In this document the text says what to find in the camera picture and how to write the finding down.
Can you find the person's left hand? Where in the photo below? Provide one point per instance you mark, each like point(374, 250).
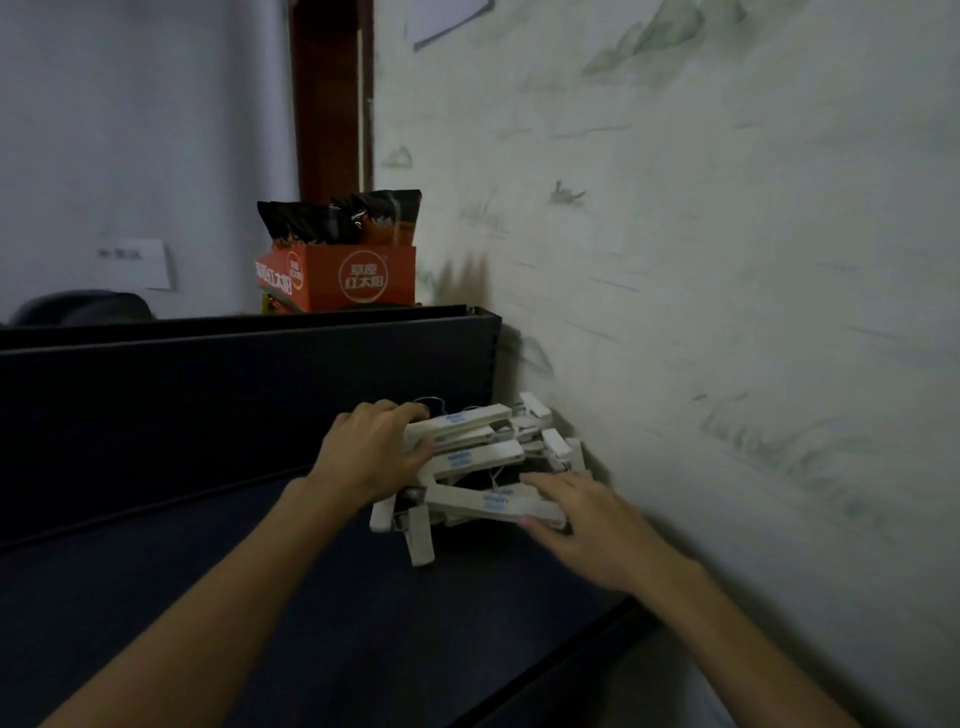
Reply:
point(367, 457)

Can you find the person's right hand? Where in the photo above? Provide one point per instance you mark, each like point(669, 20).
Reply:
point(607, 540)

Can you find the pile of white clip hangers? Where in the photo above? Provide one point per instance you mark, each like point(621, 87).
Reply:
point(480, 457)

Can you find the person's right forearm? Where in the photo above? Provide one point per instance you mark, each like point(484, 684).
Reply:
point(750, 660)

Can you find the person's left forearm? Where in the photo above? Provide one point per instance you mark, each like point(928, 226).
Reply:
point(195, 630)

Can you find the black back panel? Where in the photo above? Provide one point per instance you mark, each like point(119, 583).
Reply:
point(225, 405)

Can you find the orange snack carton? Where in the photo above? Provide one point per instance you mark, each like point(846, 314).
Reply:
point(352, 277)

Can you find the black table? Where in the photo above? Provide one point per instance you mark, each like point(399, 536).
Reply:
point(300, 637)

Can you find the small white label sign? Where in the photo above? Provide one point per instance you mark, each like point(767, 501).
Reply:
point(135, 264)

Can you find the grey round container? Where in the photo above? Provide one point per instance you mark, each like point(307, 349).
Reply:
point(82, 309)

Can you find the brown door frame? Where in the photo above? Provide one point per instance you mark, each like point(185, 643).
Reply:
point(330, 97)

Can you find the white wall notice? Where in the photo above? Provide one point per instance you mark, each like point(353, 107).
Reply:
point(442, 19)

